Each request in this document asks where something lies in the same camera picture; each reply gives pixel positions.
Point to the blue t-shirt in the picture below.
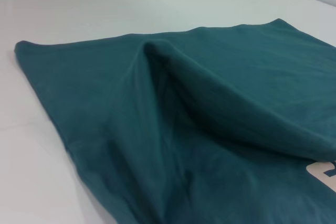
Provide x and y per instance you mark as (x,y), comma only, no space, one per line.
(183,129)

